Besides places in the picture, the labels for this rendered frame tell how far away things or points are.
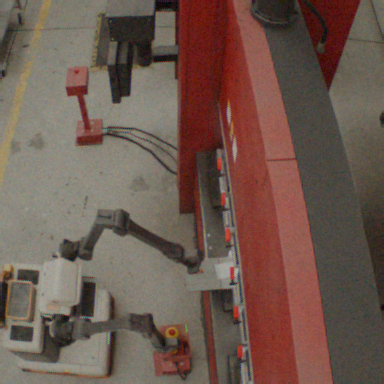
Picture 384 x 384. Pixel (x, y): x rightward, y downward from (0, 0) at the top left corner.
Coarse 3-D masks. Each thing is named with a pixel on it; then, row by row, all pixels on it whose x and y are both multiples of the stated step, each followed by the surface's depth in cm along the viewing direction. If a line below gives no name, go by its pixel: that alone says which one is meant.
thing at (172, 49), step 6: (156, 48) 326; (162, 48) 326; (168, 48) 326; (174, 48) 326; (156, 54) 323; (162, 54) 323; (168, 54) 323; (174, 54) 323; (156, 60) 327; (162, 60) 329; (168, 60) 329; (174, 60) 329
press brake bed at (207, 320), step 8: (200, 208) 323; (200, 216) 327; (200, 224) 332; (200, 232) 336; (200, 240) 340; (200, 248) 345; (208, 296) 295; (208, 304) 299; (208, 312) 303; (208, 320) 307; (208, 328) 311; (208, 336) 316; (208, 344) 320; (208, 352) 350; (208, 360) 347; (208, 368) 346; (216, 376) 274
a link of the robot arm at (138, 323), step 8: (80, 320) 236; (88, 320) 236; (112, 320) 222; (120, 320) 219; (128, 320) 216; (136, 320) 217; (144, 320) 219; (152, 320) 221; (88, 328) 230; (96, 328) 227; (104, 328) 223; (112, 328) 221; (120, 328) 219; (128, 328) 214; (136, 328) 215; (144, 328) 217; (152, 328) 220; (72, 336) 234; (80, 336) 232; (88, 336) 232
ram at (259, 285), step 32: (224, 64) 248; (224, 96) 258; (224, 128) 267; (256, 160) 185; (256, 192) 189; (256, 224) 193; (256, 256) 196; (256, 288) 199; (256, 320) 201; (256, 352) 203
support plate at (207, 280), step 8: (208, 264) 280; (216, 264) 281; (208, 272) 278; (192, 280) 276; (200, 280) 276; (208, 280) 276; (216, 280) 276; (224, 280) 276; (192, 288) 274; (200, 288) 274; (208, 288) 274; (216, 288) 274; (224, 288) 275
